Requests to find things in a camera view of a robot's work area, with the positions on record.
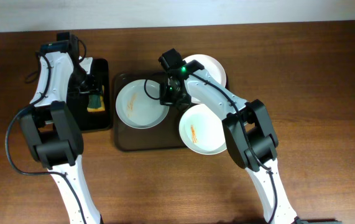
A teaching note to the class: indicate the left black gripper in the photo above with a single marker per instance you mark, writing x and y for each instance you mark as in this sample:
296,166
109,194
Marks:
87,92

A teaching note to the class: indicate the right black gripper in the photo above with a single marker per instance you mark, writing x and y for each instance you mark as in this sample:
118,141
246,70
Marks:
171,98

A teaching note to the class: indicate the yellow green sponge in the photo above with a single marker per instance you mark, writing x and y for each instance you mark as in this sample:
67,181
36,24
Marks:
96,102

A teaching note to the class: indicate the grey plate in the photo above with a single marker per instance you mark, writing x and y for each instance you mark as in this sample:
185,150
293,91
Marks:
136,109

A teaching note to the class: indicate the pale green plate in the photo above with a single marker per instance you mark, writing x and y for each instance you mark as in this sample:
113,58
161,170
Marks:
202,131

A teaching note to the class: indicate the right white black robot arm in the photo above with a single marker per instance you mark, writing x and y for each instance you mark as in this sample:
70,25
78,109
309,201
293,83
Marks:
250,136

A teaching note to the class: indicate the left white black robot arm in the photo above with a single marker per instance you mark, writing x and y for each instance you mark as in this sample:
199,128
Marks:
52,134

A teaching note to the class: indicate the small black tray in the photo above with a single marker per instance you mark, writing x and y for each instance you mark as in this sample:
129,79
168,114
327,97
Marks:
78,102

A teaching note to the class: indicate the large brown tray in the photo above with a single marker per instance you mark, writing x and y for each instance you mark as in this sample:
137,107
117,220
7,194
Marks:
162,136

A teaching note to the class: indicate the white plate with orange stain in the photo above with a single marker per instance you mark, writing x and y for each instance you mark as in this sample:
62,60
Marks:
214,68

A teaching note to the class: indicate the dark base plate corner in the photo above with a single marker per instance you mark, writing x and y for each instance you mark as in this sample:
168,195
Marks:
317,222

